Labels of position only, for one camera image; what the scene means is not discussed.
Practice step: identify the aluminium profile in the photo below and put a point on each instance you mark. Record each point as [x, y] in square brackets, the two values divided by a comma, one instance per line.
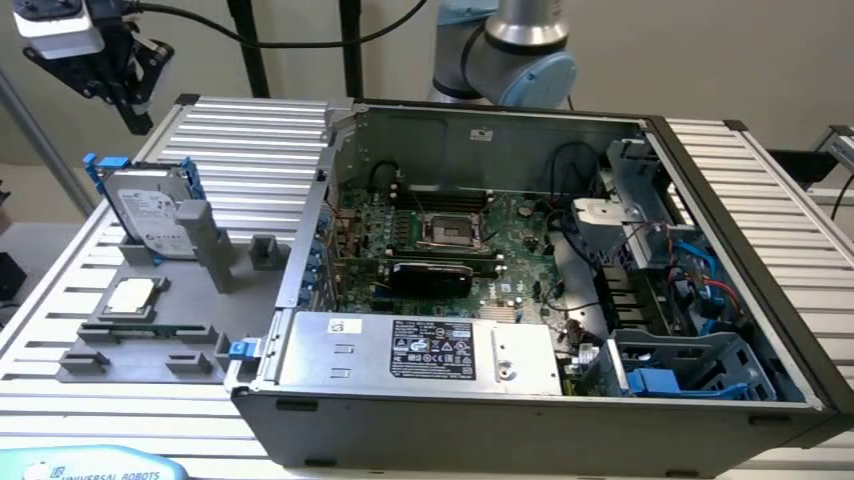
[837, 142]

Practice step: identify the black open PC case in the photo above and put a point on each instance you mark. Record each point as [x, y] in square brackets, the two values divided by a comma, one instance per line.
[534, 430]

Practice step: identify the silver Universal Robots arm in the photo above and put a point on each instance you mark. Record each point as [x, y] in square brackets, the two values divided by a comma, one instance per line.
[521, 55]

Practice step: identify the black fan shroud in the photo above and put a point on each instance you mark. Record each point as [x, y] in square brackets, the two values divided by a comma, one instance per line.
[630, 300]

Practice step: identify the silver power supply unit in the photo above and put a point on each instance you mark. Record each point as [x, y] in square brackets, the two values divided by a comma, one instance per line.
[347, 360]

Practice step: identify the green motherboard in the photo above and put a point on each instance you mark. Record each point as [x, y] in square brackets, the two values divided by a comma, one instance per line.
[521, 270]

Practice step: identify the small black object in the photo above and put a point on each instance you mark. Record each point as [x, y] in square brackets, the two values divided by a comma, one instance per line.
[10, 277]

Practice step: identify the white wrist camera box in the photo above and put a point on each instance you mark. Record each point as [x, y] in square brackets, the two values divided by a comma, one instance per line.
[56, 27]

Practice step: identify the black graphics card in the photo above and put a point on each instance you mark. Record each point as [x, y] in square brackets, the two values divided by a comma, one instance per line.
[430, 277]

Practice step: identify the grey parts rack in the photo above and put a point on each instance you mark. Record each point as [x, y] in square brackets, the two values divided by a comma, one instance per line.
[154, 360]

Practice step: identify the black stand pole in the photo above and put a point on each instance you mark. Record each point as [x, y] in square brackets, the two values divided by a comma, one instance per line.
[354, 65]
[253, 65]

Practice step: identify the blue case latch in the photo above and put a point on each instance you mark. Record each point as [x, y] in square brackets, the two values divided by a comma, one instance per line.
[243, 349]

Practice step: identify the aluminium frame post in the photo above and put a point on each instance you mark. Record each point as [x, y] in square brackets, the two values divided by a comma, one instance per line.
[40, 145]

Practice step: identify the black RAM slot bank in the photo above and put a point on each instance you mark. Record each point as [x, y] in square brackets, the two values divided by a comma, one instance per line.
[441, 255]
[443, 200]

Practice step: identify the blue Universal Robots cap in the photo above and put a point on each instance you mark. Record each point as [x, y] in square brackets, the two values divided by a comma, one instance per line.
[87, 465]

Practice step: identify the CPU socket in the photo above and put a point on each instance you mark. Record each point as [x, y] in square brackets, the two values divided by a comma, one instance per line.
[453, 232]

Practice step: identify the hard disk with blue carrier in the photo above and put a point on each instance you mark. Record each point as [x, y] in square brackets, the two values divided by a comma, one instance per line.
[150, 215]

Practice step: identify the silver CPU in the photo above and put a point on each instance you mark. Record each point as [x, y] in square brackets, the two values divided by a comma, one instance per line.
[135, 295]

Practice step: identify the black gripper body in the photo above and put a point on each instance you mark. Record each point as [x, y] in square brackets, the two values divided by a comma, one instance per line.
[119, 55]

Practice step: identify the metal drive cage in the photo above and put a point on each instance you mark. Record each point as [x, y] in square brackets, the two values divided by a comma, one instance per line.
[634, 200]

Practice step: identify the blue disk carrier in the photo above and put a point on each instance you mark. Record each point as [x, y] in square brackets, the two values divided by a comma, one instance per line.
[654, 382]

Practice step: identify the black box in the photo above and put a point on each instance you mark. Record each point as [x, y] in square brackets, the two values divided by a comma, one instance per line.
[804, 167]

